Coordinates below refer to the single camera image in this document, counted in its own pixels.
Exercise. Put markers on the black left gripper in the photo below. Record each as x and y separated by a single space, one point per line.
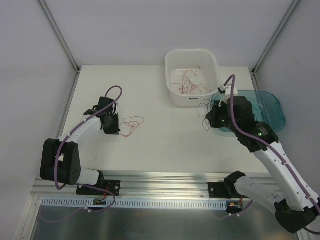
113 124

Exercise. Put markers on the teal transparent plastic bin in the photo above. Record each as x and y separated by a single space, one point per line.
253 107

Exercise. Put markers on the white slotted cable duct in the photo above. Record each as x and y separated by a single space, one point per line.
131 203

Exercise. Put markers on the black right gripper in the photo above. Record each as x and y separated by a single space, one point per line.
213 118

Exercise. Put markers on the aluminium frame post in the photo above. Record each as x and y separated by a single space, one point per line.
276 34
59 35

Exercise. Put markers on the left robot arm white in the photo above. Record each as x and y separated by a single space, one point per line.
61 163

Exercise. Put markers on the aluminium frame post left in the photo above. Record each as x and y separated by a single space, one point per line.
59 35

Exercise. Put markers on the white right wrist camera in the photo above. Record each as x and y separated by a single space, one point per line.
226 94

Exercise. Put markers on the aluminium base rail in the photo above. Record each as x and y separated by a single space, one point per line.
154 185

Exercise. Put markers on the white plastic tub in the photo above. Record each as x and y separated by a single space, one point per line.
191 75

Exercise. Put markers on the aluminium frame post right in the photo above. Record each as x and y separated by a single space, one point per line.
276 34

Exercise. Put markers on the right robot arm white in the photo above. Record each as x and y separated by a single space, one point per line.
297 205

